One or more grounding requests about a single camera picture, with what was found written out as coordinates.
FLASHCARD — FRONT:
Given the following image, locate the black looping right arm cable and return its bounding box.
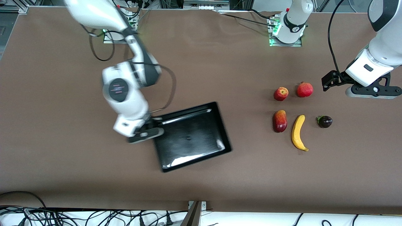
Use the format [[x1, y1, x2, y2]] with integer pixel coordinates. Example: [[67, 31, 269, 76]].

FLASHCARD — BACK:
[[89, 25, 115, 62]]

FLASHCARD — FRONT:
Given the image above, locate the black plastic tray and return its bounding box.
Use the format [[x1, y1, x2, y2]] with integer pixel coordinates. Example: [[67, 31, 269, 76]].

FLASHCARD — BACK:
[[152, 101, 233, 173]]

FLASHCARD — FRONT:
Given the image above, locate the red mango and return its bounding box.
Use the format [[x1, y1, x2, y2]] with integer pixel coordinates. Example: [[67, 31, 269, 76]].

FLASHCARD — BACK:
[[273, 110, 288, 133]]

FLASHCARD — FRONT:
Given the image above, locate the white cloth under cables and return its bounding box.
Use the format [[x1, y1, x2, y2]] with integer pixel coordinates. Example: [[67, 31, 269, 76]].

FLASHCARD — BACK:
[[0, 209, 402, 226]]

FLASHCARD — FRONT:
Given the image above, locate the red yellow apple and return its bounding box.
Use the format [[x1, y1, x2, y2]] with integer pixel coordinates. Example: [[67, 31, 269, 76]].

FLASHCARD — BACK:
[[274, 87, 289, 101]]

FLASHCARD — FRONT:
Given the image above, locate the red pomegranate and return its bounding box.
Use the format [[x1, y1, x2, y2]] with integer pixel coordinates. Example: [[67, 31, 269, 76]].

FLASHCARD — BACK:
[[296, 82, 314, 98]]

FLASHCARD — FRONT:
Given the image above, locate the brown table cover sheet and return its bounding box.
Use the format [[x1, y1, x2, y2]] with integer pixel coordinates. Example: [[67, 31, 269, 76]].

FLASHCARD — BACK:
[[0, 6, 402, 215]]

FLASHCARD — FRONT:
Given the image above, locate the black arched floor cable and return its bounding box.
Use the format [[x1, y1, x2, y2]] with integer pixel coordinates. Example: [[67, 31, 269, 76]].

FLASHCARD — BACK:
[[0, 191, 47, 209]]

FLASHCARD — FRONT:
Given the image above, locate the short black table cable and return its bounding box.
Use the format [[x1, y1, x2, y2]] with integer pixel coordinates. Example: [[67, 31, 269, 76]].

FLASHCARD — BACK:
[[250, 9, 277, 20]]

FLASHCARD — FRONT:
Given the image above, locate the long black table cable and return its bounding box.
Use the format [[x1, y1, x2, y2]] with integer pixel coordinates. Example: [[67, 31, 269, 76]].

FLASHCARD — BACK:
[[217, 12, 272, 27]]

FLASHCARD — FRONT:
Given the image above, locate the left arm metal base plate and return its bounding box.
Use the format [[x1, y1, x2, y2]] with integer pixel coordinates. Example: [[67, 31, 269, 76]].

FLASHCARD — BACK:
[[269, 17, 303, 47]]

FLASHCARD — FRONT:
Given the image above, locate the grey power strip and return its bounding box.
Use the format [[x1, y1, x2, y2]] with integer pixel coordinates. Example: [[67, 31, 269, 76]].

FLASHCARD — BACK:
[[184, 0, 230, 10]]

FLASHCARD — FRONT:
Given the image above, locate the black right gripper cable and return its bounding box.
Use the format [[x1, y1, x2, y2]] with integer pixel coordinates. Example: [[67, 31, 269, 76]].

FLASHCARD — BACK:
[[138, 62, 177, 114]]

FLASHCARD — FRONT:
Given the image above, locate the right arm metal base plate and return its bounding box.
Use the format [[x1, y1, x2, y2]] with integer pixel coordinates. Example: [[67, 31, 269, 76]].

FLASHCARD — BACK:
[[103, 13, 139, 44]]

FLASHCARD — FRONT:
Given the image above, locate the dark slanted pole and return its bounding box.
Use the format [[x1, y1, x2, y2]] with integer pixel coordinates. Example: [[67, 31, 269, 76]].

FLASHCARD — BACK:
[[180, 201, 202, 226]]

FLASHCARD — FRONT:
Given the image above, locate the small dark purple eggplant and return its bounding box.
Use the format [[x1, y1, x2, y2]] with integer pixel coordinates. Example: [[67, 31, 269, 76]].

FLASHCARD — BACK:
[[316, 115, 333, 128]]

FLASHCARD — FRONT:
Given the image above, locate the small metal edge bracket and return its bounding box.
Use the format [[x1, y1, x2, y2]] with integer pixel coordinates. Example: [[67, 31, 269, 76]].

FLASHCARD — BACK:
[[188, 201, 207, 211]]

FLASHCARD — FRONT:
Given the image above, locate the yellow banana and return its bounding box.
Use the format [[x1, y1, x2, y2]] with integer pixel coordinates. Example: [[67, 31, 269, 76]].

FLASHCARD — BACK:
[[291, 115, 309, 152]]

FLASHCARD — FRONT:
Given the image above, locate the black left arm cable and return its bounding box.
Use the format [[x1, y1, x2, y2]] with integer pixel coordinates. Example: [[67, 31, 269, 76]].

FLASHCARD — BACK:
[[328, 0, 345, 78]]

